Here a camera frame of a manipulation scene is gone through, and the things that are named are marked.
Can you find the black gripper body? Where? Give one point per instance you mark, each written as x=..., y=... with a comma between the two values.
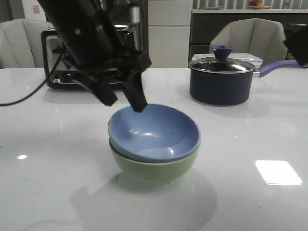
x=124, y=70

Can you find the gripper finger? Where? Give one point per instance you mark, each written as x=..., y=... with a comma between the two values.
x=133, y=90
x=103, y=91

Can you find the blue bowl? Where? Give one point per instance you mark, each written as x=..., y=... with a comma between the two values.
x=159, y=134

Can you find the green bowl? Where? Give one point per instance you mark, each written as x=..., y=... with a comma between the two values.
x=155, y=172

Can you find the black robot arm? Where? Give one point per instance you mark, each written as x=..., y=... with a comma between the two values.
x=297, y=45
x=96, y=50

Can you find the black chrome four-slot toaster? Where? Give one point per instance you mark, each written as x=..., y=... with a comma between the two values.
x=53, y=46

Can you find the white refrigerator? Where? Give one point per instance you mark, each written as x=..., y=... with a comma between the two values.
x=169, y=32

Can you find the glass pot lid blue knob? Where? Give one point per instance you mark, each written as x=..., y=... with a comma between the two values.
x=221, y=63

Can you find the dark blue saucepan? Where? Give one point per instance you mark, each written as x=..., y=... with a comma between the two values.
x=229, y=89

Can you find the left beige armchair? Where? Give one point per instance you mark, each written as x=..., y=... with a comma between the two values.
x=20, y=43

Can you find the beige armchair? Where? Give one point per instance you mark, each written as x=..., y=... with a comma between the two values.
x=259, y=37
x=20, y=43

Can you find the pink paper sign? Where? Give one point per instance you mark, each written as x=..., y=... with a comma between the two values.
x=36, y=9

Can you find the clear plastic storage container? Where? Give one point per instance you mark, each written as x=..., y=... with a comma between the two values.
x=257, y=62

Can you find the right beige armchair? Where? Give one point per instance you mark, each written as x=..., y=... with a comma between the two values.
x=259, y=37

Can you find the fruit plate on counter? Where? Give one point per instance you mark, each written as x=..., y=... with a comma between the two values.
x=257, y=5

